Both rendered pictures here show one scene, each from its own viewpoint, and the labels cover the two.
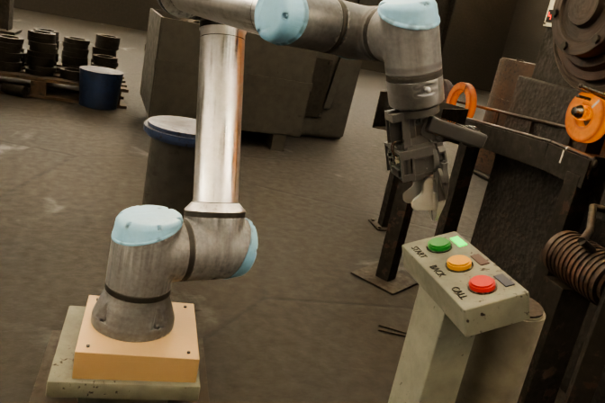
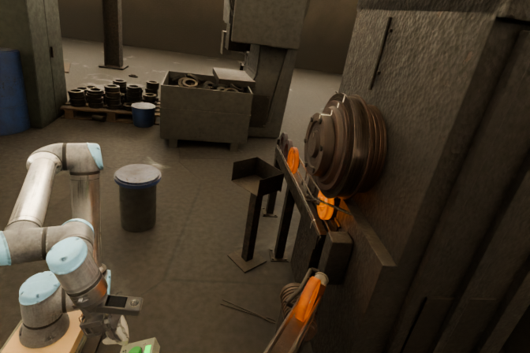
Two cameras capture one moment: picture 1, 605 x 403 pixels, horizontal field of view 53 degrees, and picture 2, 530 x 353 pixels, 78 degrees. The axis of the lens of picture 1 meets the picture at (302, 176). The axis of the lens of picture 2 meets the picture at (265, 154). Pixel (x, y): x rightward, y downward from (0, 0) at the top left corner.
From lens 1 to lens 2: 101 cm
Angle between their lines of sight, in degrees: 11
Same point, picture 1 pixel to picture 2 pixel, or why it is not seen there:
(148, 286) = (38, 322)
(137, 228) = (24, 296)
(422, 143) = (98, 315)
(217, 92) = (77, 213)
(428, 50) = (73, 282)
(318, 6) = (19, 247)
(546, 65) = not seen: hidden behind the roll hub
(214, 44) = (74, 186)
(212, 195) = not seen: hidden behind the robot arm
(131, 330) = (32, 343)
